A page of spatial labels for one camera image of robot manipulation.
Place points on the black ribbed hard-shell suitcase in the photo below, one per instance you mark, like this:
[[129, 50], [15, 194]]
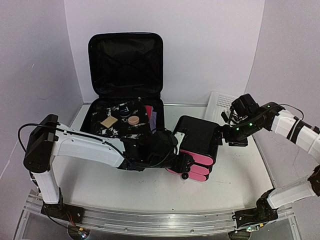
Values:
[[126, 67]]

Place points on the white perforated plastic basket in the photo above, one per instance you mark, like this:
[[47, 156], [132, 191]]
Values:
[[217, 103]]

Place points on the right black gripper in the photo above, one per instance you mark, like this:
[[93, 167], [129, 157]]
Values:
[[224, 129]]

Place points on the pink round compact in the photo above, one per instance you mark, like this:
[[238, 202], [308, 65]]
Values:
[[133, 120]]

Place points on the tan square sponge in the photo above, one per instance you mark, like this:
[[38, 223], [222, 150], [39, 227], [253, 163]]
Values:
[[109, 121]]

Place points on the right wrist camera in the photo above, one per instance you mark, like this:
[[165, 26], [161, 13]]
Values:
[[228, 115]]

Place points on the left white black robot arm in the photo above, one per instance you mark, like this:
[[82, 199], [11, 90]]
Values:
[[43, 142]]

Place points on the black pouch with pink end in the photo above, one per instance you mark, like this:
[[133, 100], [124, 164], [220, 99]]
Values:
[[199, 139]]

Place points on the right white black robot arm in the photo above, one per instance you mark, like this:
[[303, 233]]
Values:
[[246, 117]]

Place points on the black white patterned pouch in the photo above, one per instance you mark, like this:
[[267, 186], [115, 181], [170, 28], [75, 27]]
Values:
[[121, 129]]

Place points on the dark blue round tin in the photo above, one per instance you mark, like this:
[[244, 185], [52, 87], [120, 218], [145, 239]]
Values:
[[124, 112]]

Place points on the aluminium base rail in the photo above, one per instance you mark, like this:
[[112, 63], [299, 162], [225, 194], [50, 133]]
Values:
[[132, 223]]

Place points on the purple folded cloth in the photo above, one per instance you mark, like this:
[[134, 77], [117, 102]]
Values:
[[153, 120]]

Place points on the red folded cloth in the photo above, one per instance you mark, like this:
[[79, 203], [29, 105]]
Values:
[[149, 110]]

